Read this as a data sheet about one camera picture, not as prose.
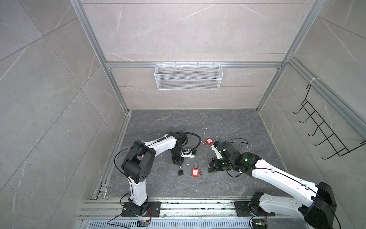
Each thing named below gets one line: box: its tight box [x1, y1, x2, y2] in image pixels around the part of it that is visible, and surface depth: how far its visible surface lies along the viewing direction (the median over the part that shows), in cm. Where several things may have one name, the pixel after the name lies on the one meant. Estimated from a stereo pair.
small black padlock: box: [177, 166, 184, 176], surface depth 88 cm
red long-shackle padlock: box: [191, 162, 200, 178], surface depth 87 cm
